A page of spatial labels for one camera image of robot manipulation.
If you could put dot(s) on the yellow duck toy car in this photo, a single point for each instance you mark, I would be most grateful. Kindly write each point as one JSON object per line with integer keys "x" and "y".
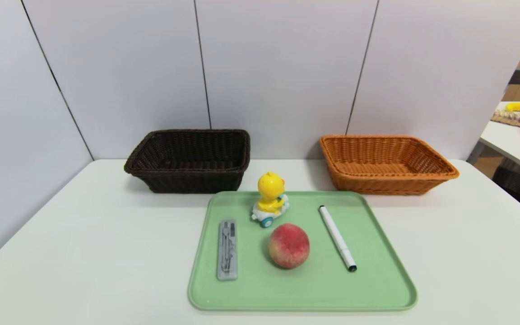
{"x": 270, "y": 187}

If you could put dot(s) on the small grey lead box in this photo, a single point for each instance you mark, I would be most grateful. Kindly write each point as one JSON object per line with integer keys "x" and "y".
{"x": 232, "y": 229}

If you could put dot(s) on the red peach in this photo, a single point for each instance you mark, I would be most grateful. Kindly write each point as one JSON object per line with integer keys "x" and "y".
{"x": 289, "y": 246}

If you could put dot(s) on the clear plastic compass case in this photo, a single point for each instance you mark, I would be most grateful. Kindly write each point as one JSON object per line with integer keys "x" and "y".
{"x": 222, "y": 273}

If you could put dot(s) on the dark brown wicker basket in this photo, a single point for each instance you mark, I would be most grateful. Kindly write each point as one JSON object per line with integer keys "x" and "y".
{"x": 188, "y": 180}

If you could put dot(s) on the orange wicker basket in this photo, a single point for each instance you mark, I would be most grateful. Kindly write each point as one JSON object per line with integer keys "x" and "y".
{"x": 377, "y": 183}

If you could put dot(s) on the white marker pen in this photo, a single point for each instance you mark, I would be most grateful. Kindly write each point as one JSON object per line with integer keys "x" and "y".
{"x": 336, "y": 237}

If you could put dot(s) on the green plastic tray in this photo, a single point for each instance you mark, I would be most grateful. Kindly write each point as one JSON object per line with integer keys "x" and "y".
{"x": 296, "y": 289}

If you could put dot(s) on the brown egg carton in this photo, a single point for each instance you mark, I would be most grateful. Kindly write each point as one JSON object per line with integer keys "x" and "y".
{"x": 508, "y": 118}

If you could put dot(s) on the white background table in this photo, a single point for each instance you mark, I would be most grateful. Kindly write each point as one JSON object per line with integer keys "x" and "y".
{"x": 513, "y": 144}

